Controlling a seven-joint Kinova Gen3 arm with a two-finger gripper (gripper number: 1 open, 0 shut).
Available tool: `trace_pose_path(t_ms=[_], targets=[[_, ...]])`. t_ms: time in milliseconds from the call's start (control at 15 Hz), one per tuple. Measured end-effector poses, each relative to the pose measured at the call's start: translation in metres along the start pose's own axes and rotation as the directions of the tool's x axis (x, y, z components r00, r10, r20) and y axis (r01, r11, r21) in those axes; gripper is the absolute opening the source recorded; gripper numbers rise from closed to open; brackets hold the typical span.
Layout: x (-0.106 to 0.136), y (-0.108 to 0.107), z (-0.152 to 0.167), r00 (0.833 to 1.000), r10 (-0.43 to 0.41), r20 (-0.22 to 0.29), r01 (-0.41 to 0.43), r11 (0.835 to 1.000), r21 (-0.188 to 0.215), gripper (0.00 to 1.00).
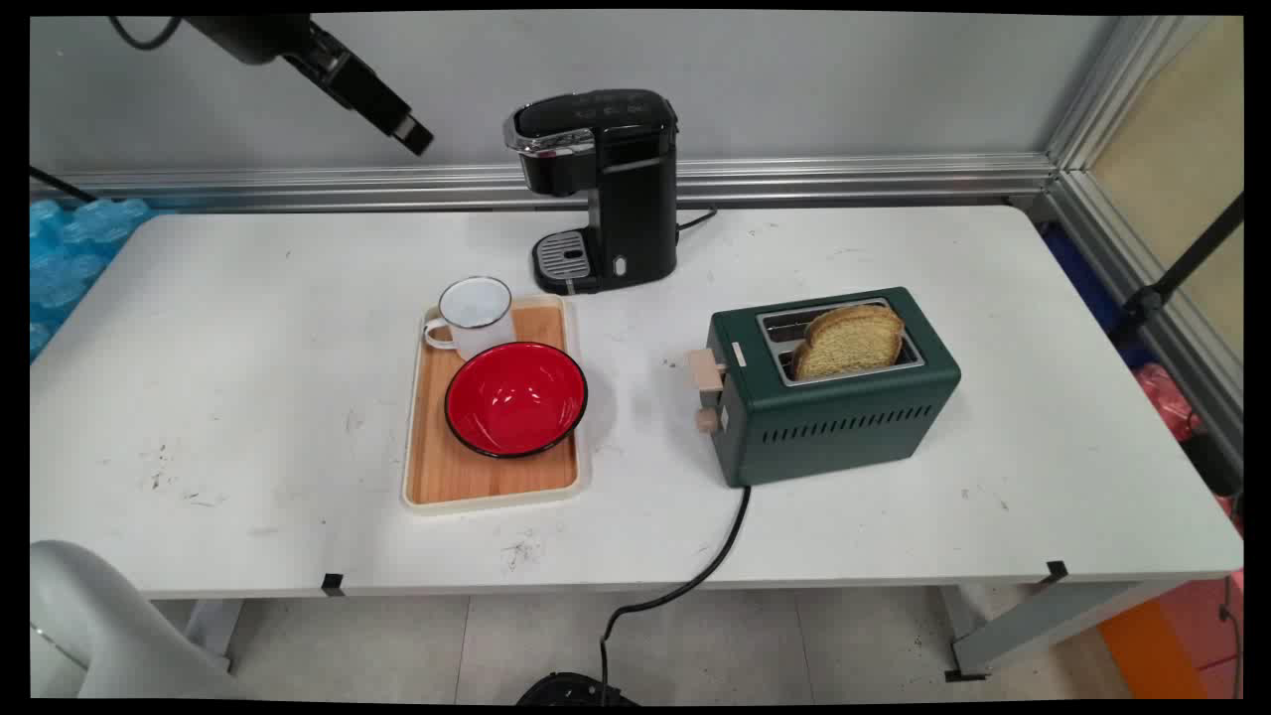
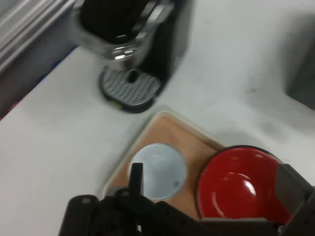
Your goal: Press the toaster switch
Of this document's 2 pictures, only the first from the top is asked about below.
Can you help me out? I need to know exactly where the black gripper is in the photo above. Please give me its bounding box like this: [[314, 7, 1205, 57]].
[[184, 15, 435, 158]]

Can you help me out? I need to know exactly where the beige toaster lever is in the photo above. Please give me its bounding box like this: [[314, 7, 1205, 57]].
[[686, 348, 729, 394]]

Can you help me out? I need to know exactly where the green two-slot toaster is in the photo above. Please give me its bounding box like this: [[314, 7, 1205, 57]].
[[694, 286, 963, 490]]

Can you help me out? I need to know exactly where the white enamel mug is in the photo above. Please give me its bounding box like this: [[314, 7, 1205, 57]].
[[423, 275, 518, 361]]

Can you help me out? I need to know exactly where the black coffee machine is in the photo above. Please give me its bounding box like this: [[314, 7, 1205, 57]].
[[503, 88, 681, 297]]

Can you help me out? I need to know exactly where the blue bubble wrap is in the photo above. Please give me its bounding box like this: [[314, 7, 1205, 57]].
[[30, 197, 152, 361]]

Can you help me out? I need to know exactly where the red bowl black rim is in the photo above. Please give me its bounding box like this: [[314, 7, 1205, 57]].
[[443, 341, 590, 461]]

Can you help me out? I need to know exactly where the wooden tray cream rim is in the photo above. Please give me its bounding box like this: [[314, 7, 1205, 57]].
[[400, 293, 595, 516]]

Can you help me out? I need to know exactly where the brown bread slice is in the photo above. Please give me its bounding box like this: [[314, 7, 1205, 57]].
[[790, 304, 907, 383]]

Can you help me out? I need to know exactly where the grey table leg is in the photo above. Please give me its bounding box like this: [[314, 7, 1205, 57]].
[[181, 598, 243, 669]]

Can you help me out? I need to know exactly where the black object on floor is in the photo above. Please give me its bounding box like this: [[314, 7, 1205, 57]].
[[515, 672, 642, 707]]

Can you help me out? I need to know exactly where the blue box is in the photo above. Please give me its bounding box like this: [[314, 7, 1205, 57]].
[[1040, 225, 1159, 369]]

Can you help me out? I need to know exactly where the black tripod stand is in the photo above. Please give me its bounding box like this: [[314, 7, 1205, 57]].
[[1120, 193, 1245, 331]]

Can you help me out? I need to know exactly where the pink plastic bag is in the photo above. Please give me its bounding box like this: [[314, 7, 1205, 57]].
[[1134, 361, 1205, 441]]

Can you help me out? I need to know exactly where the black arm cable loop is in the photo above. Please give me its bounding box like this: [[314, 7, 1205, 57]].
[[107, 15, 186, 52]]

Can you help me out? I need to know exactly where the thin black cable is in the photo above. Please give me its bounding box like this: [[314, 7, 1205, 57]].
[[30, 165, 98, 206]]

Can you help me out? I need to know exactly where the long aluminium frame rail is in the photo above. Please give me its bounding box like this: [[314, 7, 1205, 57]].
[[58, 151, 1057, 213]]

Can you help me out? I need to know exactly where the black toaster power cable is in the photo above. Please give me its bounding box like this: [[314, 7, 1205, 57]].
[[598, 484, 753, 702]]

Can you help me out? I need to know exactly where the upright aluminium frame post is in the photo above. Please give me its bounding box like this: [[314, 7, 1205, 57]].
[[1045, 15, 1161, 172]]

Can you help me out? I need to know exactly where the short aluminium frame rail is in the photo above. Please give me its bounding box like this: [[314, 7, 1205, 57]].
[[1038, 167, 1245, 470]]

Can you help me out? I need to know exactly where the grey table leg frame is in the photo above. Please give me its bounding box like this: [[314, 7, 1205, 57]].
[[937, 580, 1185, 684]]

